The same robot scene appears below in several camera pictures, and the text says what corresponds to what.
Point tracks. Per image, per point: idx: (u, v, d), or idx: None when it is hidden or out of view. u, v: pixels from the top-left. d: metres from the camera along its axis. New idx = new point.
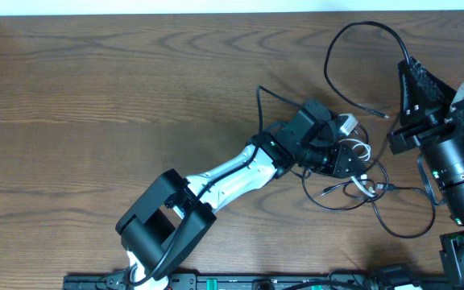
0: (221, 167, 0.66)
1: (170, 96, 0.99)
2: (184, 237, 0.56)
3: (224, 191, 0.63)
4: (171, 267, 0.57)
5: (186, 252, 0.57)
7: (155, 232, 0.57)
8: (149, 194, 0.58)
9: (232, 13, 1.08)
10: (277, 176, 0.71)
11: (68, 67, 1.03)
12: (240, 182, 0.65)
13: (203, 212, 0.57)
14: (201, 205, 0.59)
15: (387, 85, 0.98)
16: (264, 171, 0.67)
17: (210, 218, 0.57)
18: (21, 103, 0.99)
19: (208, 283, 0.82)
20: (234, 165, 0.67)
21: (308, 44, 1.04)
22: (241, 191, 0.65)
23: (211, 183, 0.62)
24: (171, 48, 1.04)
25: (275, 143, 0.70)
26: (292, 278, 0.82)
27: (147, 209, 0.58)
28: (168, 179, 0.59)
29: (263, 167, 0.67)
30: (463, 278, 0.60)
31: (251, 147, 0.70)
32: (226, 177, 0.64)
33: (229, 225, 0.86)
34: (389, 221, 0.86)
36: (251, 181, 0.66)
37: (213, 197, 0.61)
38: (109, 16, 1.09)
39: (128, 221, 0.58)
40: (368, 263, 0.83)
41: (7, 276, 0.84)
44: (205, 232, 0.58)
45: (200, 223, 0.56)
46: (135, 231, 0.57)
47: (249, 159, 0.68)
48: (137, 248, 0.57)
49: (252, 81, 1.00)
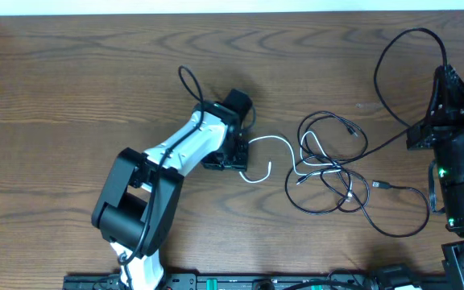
0: (176, 134, 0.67)
1: (170, 96, 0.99)
2: (158, 206, 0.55)
3: (183, 154, 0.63)
4: (157, 238, 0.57)
5: (166, 219, 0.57)
7: (130, 213, 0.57)
8: (113, 179, 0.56)
9: (232, 13, 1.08)
10: (230, 135, 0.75)
11: (67, 67, 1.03)
12: (196, 141, 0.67)
13: (169, 176, 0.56)
14: (167, 171, 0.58)
15: (388, 85, 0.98)
16: (216, 130, 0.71)
17: (178, 179, 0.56)
18: (20, 103, 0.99)
19: (208, 283, 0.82)
20: (186, 130, 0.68)
21: (308, 44, 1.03)
22: (199, 151, 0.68)
23: (169, 150, 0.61)
24: (171, 48, 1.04)
25: (219, 105, 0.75)
26: (292, 278, 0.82)
27: (116, 193, 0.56)
28: (125, 157, 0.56)
29: (215, 126, 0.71)
30: None
31: (197, 113, 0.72)
32: (183, 141, 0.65)
33: (229, 225, 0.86)
34: (387, 221, 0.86)
36: (208, 140, 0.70)
37: (176, 162, 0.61)
38: (108, 16, 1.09)
39: (102, 212, 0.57)
40: (368, 263, 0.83)
41: (7, 276, 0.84)
44: (177, 192, 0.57)
45: (168, 187, 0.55)
46: (113, 219, 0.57)
47: (198, 122, 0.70)
48: (118, 232, 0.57)
49: (252, 81, 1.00)
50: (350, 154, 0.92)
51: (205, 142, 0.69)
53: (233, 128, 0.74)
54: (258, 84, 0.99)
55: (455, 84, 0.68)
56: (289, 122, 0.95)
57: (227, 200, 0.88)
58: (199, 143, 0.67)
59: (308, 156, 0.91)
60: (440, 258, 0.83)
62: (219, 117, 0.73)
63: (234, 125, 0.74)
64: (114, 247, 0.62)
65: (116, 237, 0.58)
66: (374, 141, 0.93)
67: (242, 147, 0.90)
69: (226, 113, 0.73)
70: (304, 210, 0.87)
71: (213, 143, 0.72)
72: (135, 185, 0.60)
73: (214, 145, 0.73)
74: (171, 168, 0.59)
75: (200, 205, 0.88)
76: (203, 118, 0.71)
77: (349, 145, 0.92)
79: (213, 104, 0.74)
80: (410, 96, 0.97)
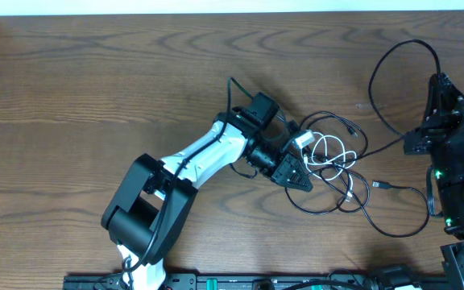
0: (195, 144, 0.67)
1: (170, 96, 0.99)
2: (169, 216, 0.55)
3: (200, 166, 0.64)
4: (163, 247, 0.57)
5: (174, 229, 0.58)
7: (140, 219, 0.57)
8: (127, 184, 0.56)
9: (232, 13, 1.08)
10: (249, 148, 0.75)
11: (68, 67, 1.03)
12: (215, 154, 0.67)
13: (183, 187, 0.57)
14: (181, 182, 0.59)
15: (388, 85, 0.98)
16: (235, 143, 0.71)
17: (192, 192, 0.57)
18: (21, 103, 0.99)
19: (208, 283, 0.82)
20: (205, 140, 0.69)
21: (308, 44, 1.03)
22: (216, 164, 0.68)
23: (186, 159, 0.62)
24: (171, 48, 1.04)
25: (241, 117, 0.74)
26: (292, 278, 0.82)
27: (129, 198, 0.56)
28: (142, 163, 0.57)
29: (234, 138, 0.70)
30: None
31: (219, 124, 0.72)
32: (200, 151, 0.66)
33: (230, 226, 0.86)
34: (387, 221, 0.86)
36: (226, 153, 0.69)
37: (192, 173, 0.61)
38: (109, 16, 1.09)
39: (113, 214, 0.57)
40: (368, 263, 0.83)
41: (6, 276, 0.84)
44: (189, 205, 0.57)
45: (181, 198, 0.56)
46: (123, 223, 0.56)
47: (218, 133, 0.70)
48: (126, 236, 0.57)
49: (252, 81, 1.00)
50: (350, 154, 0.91)
51: (223, 155, 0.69)
53: (252, 141, 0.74)
54: (258, 84, 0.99)
55: (449, 90, 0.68)
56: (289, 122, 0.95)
57: (227, 200, 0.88)
58: (216, 155, 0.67)
59: (311, 159, 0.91)
60: (440, 258, 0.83)
62: (240, 129, 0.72)
63: (253, 138, 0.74)
64: (121, 250, 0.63)
65: (124, 242, 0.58)
66: (374, 141, 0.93)
67: (280, 157, 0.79)
69: (247, 126, 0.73)
70: (304, 210, 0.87)
71: (230, 155, 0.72)
72: (149, 192, 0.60)
73: (231, 156, 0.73)
74: (186, 180, 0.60)
75: (200, 205, 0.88)
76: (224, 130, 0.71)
77: (350, 145, 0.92)
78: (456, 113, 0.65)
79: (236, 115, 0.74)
80: (411, 96, 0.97)
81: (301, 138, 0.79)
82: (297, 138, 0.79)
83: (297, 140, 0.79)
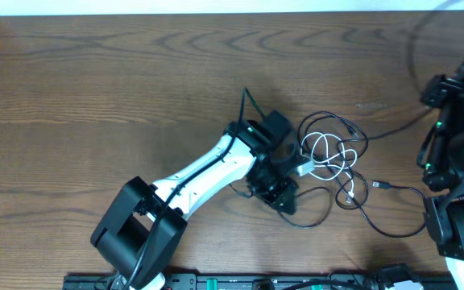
0: (197, 164, 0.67)
1: (170, 97, 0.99)
2: (155, 244, 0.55)
3: (196, 192, 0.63)
4: (149, 275, 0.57)
5: (162, 259, 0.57)
7: (129, 242, 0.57)
8: (117, 206, 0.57)
9: (232, 14, 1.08)
10: (258, 164, 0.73)
11: (68, 67, 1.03)
12: (217, 176, 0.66)
13: (172, 219, 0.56)
14: (171, 210, 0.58)
15: (388, 85, 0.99)
16: (240, 164, 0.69)
17: (181, 225, 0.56)
18: (21, 103, 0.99)
19: (208, 283, 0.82)
20: (209, 159, 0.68)
21: (308, 45, 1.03)
22: (217, 187, 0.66)
23: (181, 185, 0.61)
24: (171, 48, 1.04)
25: (253, 130, 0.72)
26: (292, 278, 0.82)
27: (117, 221, 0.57)
28: (134, 187, 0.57)
29: (240, 159, 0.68)
30: (446, 235, 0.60)
31: (225, 139, 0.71)
32: (200, 176, 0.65)
33: (229, 225, 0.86)
34: (387, 221, 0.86)
36: (229, 174, 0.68)
37: (183, 201, 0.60)
38: (108, 16, 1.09)
39: (102, 234, 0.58)
40: (368, 263, 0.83)
41: (6, 276, 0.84)
44: (178, 238, 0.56)
45: (170, 230, 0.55)
46: (111, 244, 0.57)
47: (223, 151, 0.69)
48: (113, 258, 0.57)
49: (252, 81, 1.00)
50: (350, 154, 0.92)
51: (225, 177, 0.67)
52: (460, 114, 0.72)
53: (263, 156, 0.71)
54: (258, 84, 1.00)
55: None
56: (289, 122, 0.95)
57: (227, 200, 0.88)
58: (215, 180, 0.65)
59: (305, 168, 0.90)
60: (440, 258, 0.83)
62: (247, 145, 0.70)
63: (263, 153, 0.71)
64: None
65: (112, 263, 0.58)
66: (374, 141, 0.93)
67: (283, 183, 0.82)
69: (258, 142, 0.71)
70: (304, 210, 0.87)
71: (238, 174, 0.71)
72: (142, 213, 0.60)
73: (238, 175, 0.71)
74: (176, 209, 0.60)
75: (200, 205, 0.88)
76: (230, 147, 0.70)
77: (350, 145, 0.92)
78: None
79: (246, 126, 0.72)
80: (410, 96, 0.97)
81: (304, 165, 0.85)
82: (300, 165, 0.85)
83: (299, 167, 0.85)
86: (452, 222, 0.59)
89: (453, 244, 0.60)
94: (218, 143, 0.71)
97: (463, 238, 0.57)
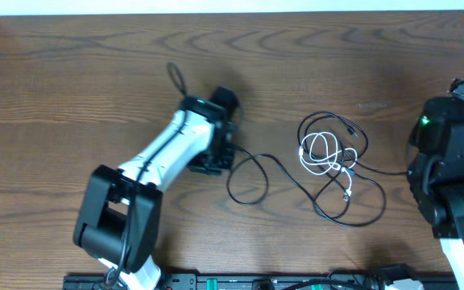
0: (156, 143, 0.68)
1: (170, 96, 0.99)
2: (137, 223, 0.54)
3: (163, 164, 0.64)
4: (140, 254, 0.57)
5: (147, 235, 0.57)
7: (110, 229, 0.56)
8: (89, 199, 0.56)
9: (232, 13, 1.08)
10: (217, 132, 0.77)
11: (67, 67, 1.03)
12: (180, 145, 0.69)
13: (146, 192, 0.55)
14: (145, 186, 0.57)
15: (388, 85, 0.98)
16: (199, 133, 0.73)
17: (157, 196, 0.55)
18: (21, 103, 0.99)
19: (208, 283, 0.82)
20: (167, 135, 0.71)
21: (308, 44, 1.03)
22: (183, 158, 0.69)
23: (147, 163, 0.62)
24: (171, 48, 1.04)
25: (204, 101, 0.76)
26: (292, 278, 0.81)
27: (92, 213, 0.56)
28: (101, 175, 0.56)
29: (197, 127, 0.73)
30: (440, 216, 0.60)
31: (180, 115, 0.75)
32: (162, 151, 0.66)
33: (229, 225, 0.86)
34: (387, 221, 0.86)
36: (192, 142, 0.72)
37: (154, 175, 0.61)
38: (108, 16, 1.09)
39: (83, 230, 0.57)
40: (368, 263, 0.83)
41: (6, 276, 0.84)
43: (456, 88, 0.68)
44: (157, 209, 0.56)
45: (146, 204, 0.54)
46: (94, 238, 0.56)
47: (180, 126, 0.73)
48: (101, 250, 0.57)
49: (252, 81, 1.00)
50: (350, 154, 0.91)
51: (189, 145, 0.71)
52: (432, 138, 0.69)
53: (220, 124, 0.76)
54: (258, 84, 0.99)
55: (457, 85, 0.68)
56: (289, 122, 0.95)
57: (227, 200, 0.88)
58: (179, 151, 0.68)
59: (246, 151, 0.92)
60: (441, 258, 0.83)
62: (203, 115, 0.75)
63: (220, 120, 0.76)
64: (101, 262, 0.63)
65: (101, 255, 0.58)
66: (374, 142, 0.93)
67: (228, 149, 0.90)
69: (212, 110, 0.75)
70: (304, 210, 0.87)
71: (198, 144, 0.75)
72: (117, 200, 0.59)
73: (200, 144, 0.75)
74: (150, 184, 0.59)
75: (200, 205, 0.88)
76: (186, 120, 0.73)
77: (350, 145, 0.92)
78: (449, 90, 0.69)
79: (196, 100, 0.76)
80: (411, 96, 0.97)
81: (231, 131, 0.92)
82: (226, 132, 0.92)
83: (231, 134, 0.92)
86: (444, 203, 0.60)
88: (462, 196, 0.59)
89: (447, 224, 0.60)
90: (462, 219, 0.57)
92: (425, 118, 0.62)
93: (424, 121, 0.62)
94: (173, 121, 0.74)
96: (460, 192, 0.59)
97: (456, 218, 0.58)
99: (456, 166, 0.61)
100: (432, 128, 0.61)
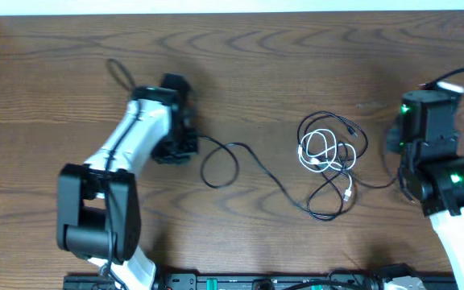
0: (116, 134, 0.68)
1: None
2: (117, 209, 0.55)
3: (129, 151, 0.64)
4: (128, 240, 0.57)
5: (131, 219, 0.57)
7: (91, 225, 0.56)
8: (64, 200, 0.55)
9: (232, 13, 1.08)
10: (174, 116, 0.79)
11: (67, 67, 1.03)
12: (142, 130, 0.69)
13: (119, 178, 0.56)
14: (118, 173, 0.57)
15: (388, 85, 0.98)
16: (158, 117, 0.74)
17: (130, 179, 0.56)
18: (21, 103, 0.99)
19: (208, 283, 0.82)
20: (126, 125, 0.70)
21: (308, 44, 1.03)
22: (147, 142, 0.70)
23: (112, 151, 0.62)
24: (171, 48, 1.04)
25: (154, 88, 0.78)
26: (292, 278, 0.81)
27: (70, 213, 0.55)
28: (68, 173, 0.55)
29: (155, 112, 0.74)
30: (428, 191, 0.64)
31: (134, 105, 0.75)
32: (124, 139, 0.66)
33: (229, 225, 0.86)
34: (387, 221, 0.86)
36: (152, 127, 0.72)
37: (122, 161, 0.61)
38: (108, 16, 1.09)
39: (65, 234, 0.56)
40: (368, 263, 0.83)
41: (7, 276, 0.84)
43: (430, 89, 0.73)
44: (133, 192, 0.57)
45: (122, 189, 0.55)
46: (77, 237, 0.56)
47: (137, 114, 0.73)
48: (88, 247, 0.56)
49: (252, 81, 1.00)
50: (350, 154, 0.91)
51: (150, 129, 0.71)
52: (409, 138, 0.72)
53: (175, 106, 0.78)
54: (258, 84, 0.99)
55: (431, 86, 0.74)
56: (289, 122, 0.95)
57: (227, 200, 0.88)
58: (141, 135, 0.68)
59: (204, 136, 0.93)
60: (440, 258, 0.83)
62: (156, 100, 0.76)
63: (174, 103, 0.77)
64: (93, 263, 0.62)
65: (90, 254, 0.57)
66: (374, 141, 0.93)
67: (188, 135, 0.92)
69: (163, 95, 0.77)
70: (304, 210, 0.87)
71: (158, 128, 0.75)
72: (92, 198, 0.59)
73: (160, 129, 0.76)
74: (120, 170, 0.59)
75: (200, 205, 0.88)
76: (141, 109, 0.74)
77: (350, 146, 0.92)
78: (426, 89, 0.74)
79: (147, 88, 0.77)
80: None
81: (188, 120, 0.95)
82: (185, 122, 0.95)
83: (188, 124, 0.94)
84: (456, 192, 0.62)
86: (430, 179, 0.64)
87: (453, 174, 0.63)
88: (445, 171, 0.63)
89: (433, 199, 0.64)
90: (448, 191, 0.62)
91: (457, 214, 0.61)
92: (406, 106, 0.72)
93: (405, 109, 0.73)
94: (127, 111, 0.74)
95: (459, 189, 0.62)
96: (445, 167, 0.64)
97: (441, 191, 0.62)
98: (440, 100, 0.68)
99: (438, 144, 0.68)
100: (412, 113, 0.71)
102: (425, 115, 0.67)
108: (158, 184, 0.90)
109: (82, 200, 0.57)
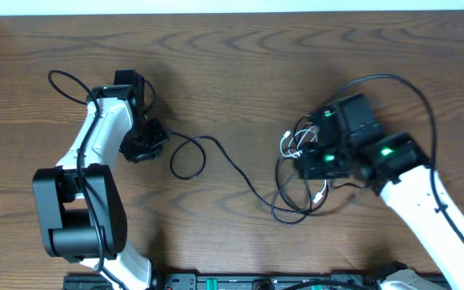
0: (80, 133, 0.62)
1: (170, 96, 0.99)
2: (98, 201, 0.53)
3: (97, 147, 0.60)
4: (118, 232, 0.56)
5: (115, 210, 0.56)
7: (76, 225, 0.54)
8: (41, 205, 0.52)
9: (232, 13, 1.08)
10: (135, 110, 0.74)
11: (67, 67, 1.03)
12: (106, 125, 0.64)
13: (92, 171, 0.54)
14: (90, 167, 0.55)
15: (388, 85, 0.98)
16: (119, 109, 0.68)
17: (104, 170, 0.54)
18: (21, 102, 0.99)
19: (208, 283, 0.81)
20: (87, 123, 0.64)
21: (308, 45, 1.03)
22: (114, 137, 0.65)
23: (81, 149, 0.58)
24: (171, 48, 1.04)
25: (108, 86, 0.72)
26: (292, 278, 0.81)
27: (52, 217, 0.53)
28: (41, 177, 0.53)
29: (114, 107, 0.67)
30: (367, 171, 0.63)
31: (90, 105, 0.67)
32: (90, 135, 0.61)
33: (229, 225, 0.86)
34: (387, 221, 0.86)
36: (117, 122, 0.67)
37: (95, 159, 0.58)
38: (108, 16, 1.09)
39: (51, 240, 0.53)
40: (368, 263, 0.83)
41: (7, 276, 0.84)
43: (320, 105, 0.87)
44: (111, 182, 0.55)
45: (97, 181, 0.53)
46: (64, 240, 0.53)
47: (97, 112, 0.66)
48: (77, 249, 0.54)
49: (252, 81, 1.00)
50: None
51: (115, 124, 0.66)
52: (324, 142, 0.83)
53: (134, 101, 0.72)
54: (258, 84, 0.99)
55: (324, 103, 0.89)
56: (290, 122, 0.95)
57: (227, 200, 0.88)
58: (106, 130, 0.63)
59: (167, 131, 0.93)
60: None
62: (115, 96, 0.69)
63: (132, 97, 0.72)
64: (85, 265, 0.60)
65: (81, 254, 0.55)
66: None
67: (155, 126, 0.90)
69: (118, 90, 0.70)
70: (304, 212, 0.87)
71: (123, 122, 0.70)
72: (70, 200, 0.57)
73: (126, 122, 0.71)
74: (92, 164, 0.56)
75: (200, 205, 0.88)
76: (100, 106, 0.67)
77: None
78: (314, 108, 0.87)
79: (101, 89, 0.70)
80: (411, 96, 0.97)
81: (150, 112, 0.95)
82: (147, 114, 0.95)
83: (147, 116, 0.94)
84: (391, 164, 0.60)
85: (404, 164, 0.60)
86: (365, 159, 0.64)
87: (383, 149, 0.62)
88: (377, 148, 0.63)
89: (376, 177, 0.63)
90: (383, 164, 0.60)
91: (399, 181, 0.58)
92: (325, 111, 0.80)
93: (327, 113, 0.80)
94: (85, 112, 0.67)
95: (394, 160, 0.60)
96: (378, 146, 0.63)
97: (378, 167, 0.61)
98: (351, 97, 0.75)
99: (365, 131, 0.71)
100: (334, 114, 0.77)
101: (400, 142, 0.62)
102: (344, 112, 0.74)
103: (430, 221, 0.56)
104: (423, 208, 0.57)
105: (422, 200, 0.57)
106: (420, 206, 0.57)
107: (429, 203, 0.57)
108: (157, 184, 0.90)
109: (62, 203, 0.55)
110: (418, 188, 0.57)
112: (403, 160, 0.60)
